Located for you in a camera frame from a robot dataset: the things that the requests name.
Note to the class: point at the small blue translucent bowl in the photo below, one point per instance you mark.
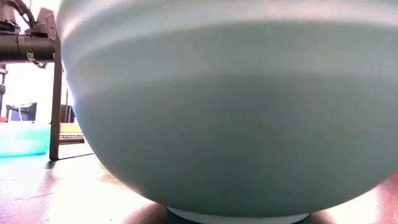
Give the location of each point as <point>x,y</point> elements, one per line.
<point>21,140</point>

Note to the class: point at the teal green bowl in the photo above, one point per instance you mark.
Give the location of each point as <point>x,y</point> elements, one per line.
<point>217,109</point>

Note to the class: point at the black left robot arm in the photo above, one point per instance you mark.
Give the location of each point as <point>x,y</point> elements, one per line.
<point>7,46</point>

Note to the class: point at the wooden cutting board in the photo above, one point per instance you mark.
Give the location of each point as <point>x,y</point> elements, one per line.
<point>56,109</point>

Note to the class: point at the dark blue chair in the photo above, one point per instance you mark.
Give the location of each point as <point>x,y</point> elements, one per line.
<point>23,112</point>

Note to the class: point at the brown box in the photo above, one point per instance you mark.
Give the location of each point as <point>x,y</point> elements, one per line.
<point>67,113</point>

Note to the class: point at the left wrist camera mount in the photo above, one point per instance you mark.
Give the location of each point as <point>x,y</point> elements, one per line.
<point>43,21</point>

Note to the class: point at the dark background post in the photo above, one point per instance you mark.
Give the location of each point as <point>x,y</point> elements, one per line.
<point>2,84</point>

